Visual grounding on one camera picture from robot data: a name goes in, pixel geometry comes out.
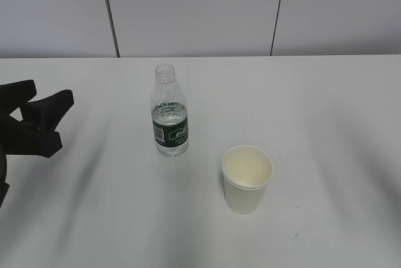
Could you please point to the white paper cup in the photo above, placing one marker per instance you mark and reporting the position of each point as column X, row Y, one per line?
column 246, row 172

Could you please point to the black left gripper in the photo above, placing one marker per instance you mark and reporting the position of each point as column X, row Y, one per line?
column 44, row 115

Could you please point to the clear water bottle green label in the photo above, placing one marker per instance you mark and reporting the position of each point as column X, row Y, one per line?
column 169, row 112

